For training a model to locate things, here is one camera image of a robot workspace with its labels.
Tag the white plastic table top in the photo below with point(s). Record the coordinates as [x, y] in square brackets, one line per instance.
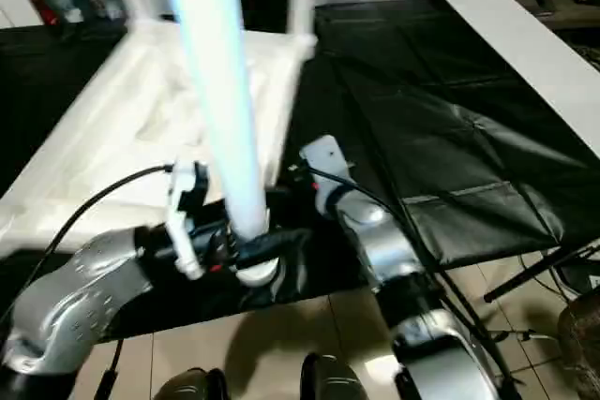
[117, 137]

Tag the left robot leg dark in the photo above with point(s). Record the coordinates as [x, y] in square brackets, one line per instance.
[192, 386]

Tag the robot leg dark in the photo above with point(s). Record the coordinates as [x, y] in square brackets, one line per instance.
[333, 379]
[192, 386]

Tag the right robot leg dark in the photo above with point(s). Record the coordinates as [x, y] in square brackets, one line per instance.
[333, 379]

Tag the black work mat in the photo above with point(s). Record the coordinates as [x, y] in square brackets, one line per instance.
[445, 137]

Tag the white flat board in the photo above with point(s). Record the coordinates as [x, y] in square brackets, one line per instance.
[529, 58]

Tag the small white jar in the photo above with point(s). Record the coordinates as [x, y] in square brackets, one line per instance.
[72, 13]
[100, 4]

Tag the red box in cabinet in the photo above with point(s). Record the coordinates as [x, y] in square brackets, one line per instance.
[40, 6]

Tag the dark round woven basket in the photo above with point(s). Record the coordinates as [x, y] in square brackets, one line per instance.
[581, 348]

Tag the black table frame leg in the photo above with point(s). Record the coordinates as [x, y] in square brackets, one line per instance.
[539, 273]

